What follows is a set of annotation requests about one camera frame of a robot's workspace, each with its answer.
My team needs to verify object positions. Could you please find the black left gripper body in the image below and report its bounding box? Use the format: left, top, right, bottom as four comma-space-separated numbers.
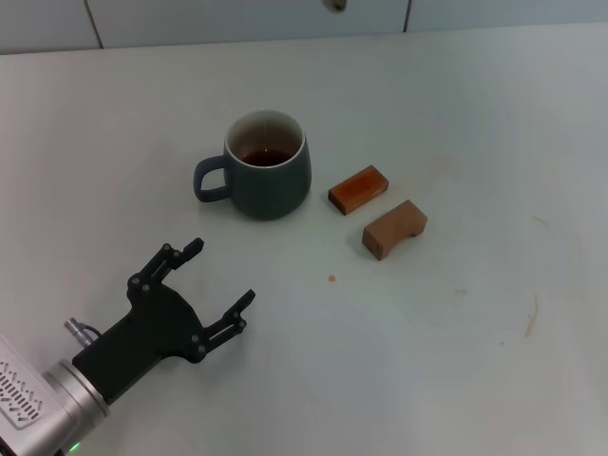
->
71, 283, 206, 407

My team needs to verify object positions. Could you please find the grey ceramic mug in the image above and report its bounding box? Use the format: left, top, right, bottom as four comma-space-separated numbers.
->
192, 108, 314, 221

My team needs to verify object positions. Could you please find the dark brown tea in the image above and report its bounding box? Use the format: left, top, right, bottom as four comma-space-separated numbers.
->
240, 148, 295, 167

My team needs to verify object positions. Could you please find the light brown arched wooden block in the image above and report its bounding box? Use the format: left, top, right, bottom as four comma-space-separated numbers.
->
362, 199, 428, 262

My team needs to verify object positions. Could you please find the flat reddish wooden block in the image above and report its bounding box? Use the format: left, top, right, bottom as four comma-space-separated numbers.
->
327, 164, 391, 217

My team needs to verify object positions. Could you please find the left gripper cable connector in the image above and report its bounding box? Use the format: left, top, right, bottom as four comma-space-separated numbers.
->
64, 318, 102, 344

